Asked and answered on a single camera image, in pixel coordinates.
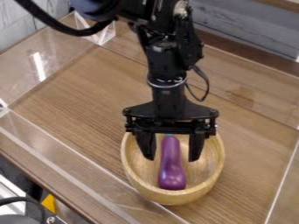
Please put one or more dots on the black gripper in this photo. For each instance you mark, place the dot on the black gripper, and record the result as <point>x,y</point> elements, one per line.
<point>173,115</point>

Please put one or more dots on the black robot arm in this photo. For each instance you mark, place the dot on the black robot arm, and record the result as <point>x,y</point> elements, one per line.
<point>161,23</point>

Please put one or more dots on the purple toy eggplant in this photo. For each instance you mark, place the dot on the purple toy eggplant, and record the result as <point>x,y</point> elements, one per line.
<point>171,177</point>

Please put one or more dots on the brown wooden bowl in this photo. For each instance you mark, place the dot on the brown wooden bowl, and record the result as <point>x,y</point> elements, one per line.
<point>201,172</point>

